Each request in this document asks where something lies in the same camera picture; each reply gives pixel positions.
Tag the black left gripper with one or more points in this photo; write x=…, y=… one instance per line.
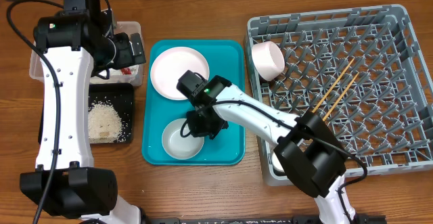
x=127, y=57

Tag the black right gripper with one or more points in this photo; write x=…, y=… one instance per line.
x=195, y=132

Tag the tissue with red wrapper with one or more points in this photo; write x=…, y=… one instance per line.
x=126, y=71

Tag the grey bowl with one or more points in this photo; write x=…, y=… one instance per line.
x=178, y=147

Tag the large pink plate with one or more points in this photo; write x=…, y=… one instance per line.
x=171, y=64

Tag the rice pile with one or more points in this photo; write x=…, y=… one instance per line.
x=105, y=124

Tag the white cup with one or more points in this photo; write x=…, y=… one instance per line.
x=277, y=167

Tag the wooden chopstick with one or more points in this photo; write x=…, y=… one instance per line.
x=340, y=97
x=332, y=87

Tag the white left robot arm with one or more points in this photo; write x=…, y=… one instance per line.
x=76, y=43

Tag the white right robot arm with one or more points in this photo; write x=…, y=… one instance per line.
x=309, y=153

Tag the grey dishwasher rack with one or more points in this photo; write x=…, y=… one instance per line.
x=385, y=118

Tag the black tray bin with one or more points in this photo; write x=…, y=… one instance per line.
x=115, y=95

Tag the teal serving tray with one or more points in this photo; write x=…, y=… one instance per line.
x=225, y=58

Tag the clear plastic bin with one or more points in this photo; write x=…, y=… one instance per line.
x=36, y=71

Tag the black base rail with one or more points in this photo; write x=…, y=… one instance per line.
x=300, y=219

